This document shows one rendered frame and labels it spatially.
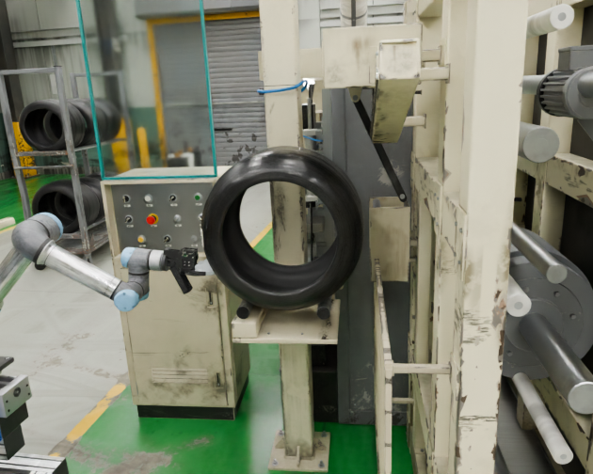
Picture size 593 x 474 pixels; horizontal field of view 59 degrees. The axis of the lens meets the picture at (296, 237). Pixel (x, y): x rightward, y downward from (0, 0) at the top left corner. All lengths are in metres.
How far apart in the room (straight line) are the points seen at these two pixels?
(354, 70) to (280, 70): 0.68
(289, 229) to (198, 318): 0.77
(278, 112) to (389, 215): 0.57
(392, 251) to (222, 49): 9.47
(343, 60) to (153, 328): 1.77
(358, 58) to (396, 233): 0.83
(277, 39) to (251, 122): 9.06
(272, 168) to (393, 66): 0.57
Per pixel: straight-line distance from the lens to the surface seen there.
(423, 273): 2.09
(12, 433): 2.27
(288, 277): 2.04
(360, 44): 1.39
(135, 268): 1.99
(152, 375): 2.86
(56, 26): 12.92
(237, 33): 11.14
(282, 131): 2.03
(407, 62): 1.30
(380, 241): 2.02
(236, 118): 11.16
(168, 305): 2.64
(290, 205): 2.07
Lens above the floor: 1.64
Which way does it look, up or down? 16 degrees down
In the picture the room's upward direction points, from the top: 3 degrees counter-clockwise
